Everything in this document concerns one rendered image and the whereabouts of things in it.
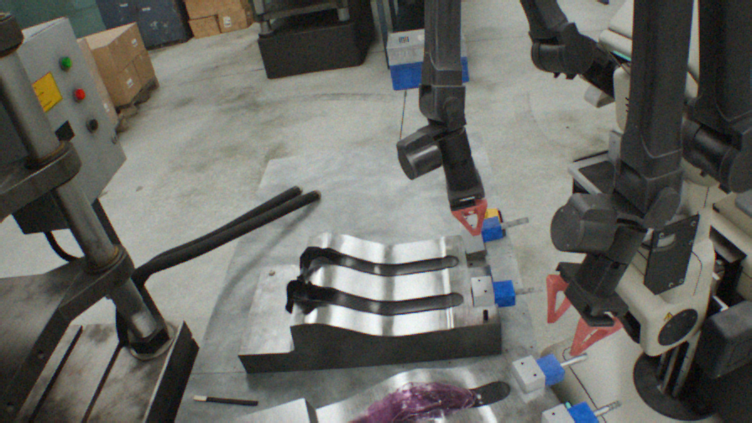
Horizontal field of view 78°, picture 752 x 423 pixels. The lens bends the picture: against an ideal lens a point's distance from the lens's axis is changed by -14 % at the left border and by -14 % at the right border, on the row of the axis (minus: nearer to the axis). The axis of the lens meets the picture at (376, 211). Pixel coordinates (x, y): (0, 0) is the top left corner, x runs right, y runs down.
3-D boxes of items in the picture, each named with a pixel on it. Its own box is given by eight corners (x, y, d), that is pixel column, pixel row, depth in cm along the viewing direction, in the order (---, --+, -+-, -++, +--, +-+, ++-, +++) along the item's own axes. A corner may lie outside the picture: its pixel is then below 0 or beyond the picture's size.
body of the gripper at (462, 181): (450, 209, 94) (440, 172, 91) (446, 184, 103) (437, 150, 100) (486, 200, 93) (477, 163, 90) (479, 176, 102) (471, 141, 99)
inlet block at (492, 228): (528, 225, 103) (523, 201, 101) (533, 237, 99) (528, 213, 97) (464, 240, 106) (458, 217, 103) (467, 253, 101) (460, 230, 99)
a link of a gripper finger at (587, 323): (563, 367, 67) (596, 315, 63) (539, 331, 73) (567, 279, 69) (598, 365, 70) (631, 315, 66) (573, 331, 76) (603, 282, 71)
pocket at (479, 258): (488, 262, 109) (487, 248, 107) (491, 279, 105) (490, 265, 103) (466, 264, 110) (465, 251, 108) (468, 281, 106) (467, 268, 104)
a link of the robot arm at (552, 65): (603, 45, 96) (584, 45, 101) (566, 22, 91) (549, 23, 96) (587, 89, 97) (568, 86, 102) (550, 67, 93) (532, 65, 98)
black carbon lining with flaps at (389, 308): (458, 260, 109) (454, 224, 104) (465, 317, 96) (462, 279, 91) (295, 278, 113) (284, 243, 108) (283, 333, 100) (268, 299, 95)
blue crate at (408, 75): (467, 65, 434) (464, 40, 422) (469, 83, 401) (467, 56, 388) (395, 73, 445) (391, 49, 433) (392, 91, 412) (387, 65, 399)
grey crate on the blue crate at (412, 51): (464, 41, 422) (462, 24, 414) (467, 58, 389) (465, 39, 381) (391, 49, 433) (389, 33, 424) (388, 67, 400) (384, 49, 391)
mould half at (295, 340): (485, 263, 117) (482, 214, 109) (501, 353, 96) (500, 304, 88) (269, 285, 123) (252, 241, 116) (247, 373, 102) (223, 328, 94)
